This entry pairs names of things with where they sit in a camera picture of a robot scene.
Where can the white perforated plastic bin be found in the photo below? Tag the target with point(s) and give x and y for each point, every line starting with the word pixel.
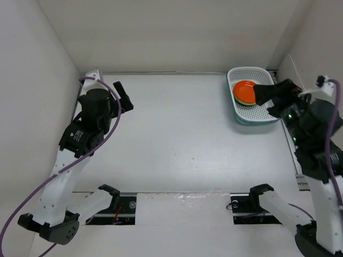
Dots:
pixel 251 115

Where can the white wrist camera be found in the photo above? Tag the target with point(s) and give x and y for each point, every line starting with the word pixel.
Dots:
pixel 94 74
pixel 323 85

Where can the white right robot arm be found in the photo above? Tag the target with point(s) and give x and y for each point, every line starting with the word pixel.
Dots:
pixel 321 236

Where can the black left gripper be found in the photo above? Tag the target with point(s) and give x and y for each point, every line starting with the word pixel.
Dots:
pixel 126 105

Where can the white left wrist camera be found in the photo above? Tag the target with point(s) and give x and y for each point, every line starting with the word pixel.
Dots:
pixel 94 74

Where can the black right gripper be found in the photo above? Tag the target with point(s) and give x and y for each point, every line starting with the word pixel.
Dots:
pixel 278 92

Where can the orange plate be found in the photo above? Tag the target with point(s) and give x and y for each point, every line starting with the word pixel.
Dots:
pixel 237 99
pixel 244 92

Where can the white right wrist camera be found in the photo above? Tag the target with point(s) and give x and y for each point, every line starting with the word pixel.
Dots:
pixel 323 85

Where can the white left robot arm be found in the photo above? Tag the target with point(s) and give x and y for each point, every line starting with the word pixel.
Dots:
pixel 55 219

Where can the black metal base rail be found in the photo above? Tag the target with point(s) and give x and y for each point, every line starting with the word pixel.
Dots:
pixel 176 209

